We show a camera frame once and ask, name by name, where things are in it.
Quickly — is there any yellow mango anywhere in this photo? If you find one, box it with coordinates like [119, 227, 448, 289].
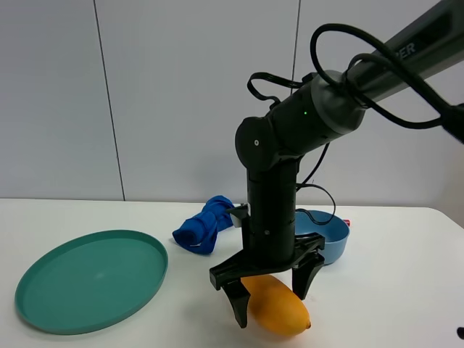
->
[241, 275, 311, 337]

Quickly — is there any light blue bowl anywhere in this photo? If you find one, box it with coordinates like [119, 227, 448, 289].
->
[295, 209, 350, 265]

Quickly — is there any green round plate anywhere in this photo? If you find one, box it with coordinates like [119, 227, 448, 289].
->
[14, 230, 168, 335]

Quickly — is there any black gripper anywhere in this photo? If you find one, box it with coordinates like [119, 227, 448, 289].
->
[210, 217, 325, 328]

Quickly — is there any blue rolled cloth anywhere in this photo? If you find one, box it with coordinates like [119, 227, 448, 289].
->
[173, 195, 234, 255]

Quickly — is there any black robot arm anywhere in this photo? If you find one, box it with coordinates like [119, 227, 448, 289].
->
[210, 1, 463, 327]

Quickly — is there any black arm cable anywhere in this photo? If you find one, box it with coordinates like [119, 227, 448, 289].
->
[247, 23, 464, 233]

